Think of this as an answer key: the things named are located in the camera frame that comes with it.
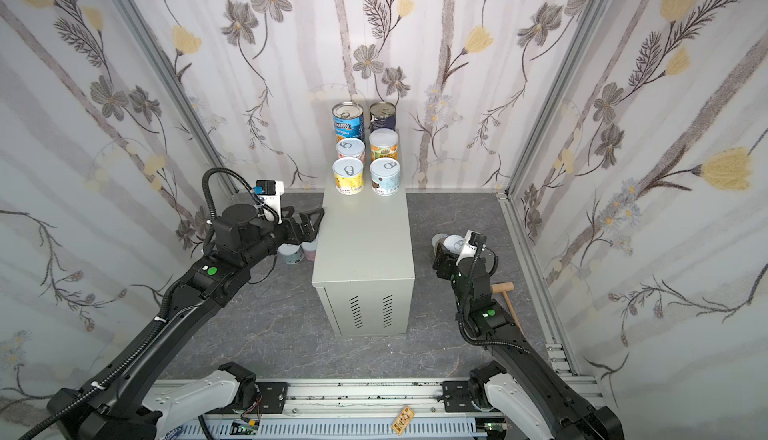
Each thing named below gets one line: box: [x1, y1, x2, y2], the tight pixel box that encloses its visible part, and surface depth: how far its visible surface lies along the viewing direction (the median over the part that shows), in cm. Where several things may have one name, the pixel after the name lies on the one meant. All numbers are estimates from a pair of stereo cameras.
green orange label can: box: [369, 128, 399, 161], surface depth 76 cm
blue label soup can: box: [332, 101, 365, 142], surface depth 79 cm
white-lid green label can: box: [431, 233, 465, 255], surface depth 80 cm
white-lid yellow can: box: [332, 156, 365, 196], surface depth 72 cm
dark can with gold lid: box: [369, 101, 396, 132], surface depth 80 cm
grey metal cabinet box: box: [312, 177, 415, 337], surface depth 67 cm
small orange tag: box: [391, 406, 416, 436], surface depth 72 cm
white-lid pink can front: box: [336, 138, 365, 159], surface depth 78 cm
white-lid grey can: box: [370, 157, 401, 197], surface depth 73 cm
